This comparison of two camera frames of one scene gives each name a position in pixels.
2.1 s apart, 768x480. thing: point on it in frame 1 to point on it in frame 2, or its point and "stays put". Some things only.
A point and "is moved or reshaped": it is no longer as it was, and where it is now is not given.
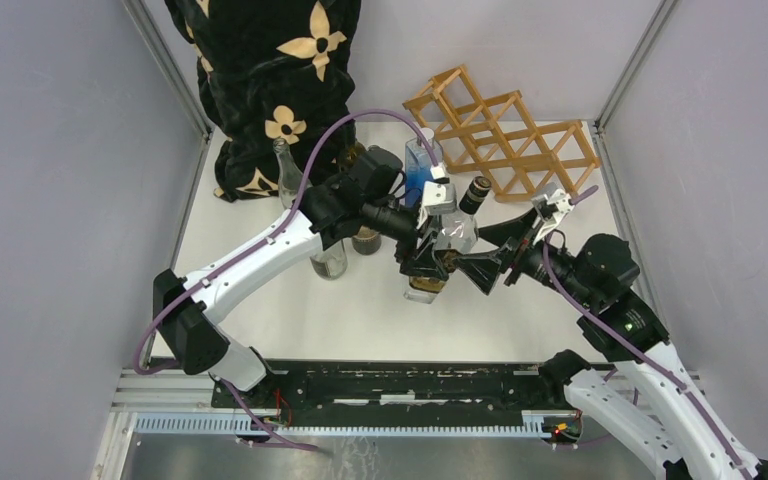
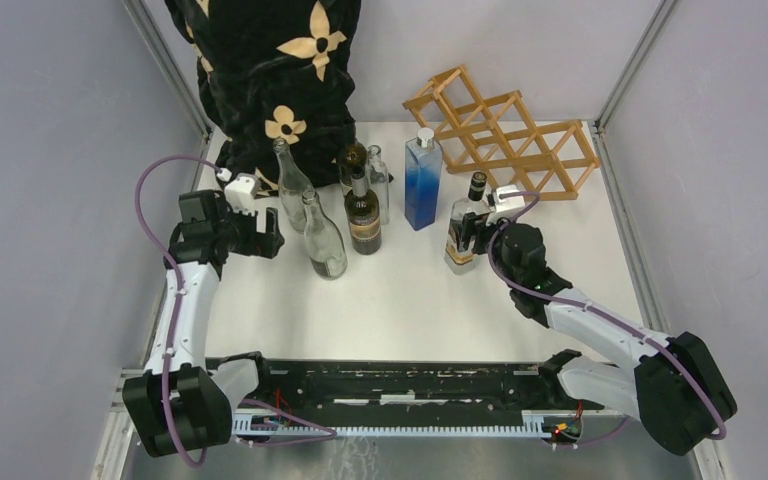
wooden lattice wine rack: (494, 137) stays put
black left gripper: (422, 261) to (259, 243)
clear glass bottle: (457, 232) is moved or reshaped
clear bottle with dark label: (290, 173) stays put
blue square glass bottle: (418, 164) stays put
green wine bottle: (354, 152) stays put
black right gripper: (513, 232) to (472, 224)
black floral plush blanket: (270, 70) stays put
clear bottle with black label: (332, 262) stays put
